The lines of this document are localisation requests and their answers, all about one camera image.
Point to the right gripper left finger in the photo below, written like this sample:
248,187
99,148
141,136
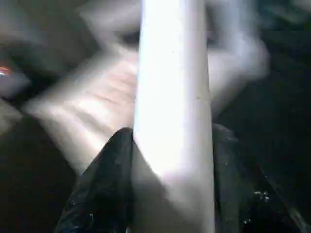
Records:
104,189

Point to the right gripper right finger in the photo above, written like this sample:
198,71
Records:
247,199

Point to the white plastic table top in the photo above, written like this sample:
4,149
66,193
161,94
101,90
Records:
97,102

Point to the white plastic table leg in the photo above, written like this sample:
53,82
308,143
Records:
175,97

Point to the black mat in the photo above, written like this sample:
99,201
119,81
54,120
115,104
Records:
279,109

